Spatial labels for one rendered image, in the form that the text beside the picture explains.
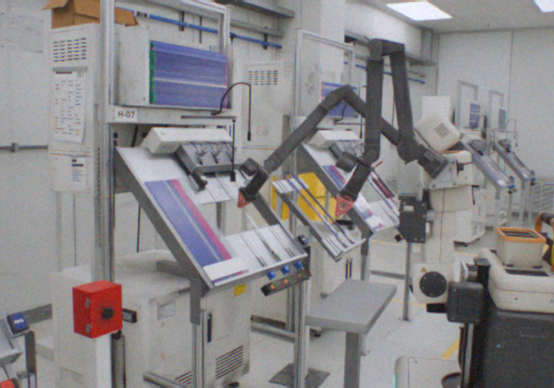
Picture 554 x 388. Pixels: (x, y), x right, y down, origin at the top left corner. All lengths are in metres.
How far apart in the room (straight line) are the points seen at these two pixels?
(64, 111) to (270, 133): 1.46
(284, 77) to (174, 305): 1.72
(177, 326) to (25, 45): 2.14
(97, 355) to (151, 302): 0.45
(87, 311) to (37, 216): 2.09
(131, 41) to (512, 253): 1.72
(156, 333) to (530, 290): 1.43
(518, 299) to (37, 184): 2.93
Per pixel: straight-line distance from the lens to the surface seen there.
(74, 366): 2.83
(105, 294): 1.91
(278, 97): 3.58
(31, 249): 3.95
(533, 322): 2.19
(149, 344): 2.39
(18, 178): 3.84
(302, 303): 2.72
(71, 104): 2.57
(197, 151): 2.56
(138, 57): 2.43
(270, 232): 2.58
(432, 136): 2.19
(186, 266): 2.15
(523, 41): 9.90
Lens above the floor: 1.30
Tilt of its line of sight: 7 degrees down
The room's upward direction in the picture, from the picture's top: 1 degrees clockwise
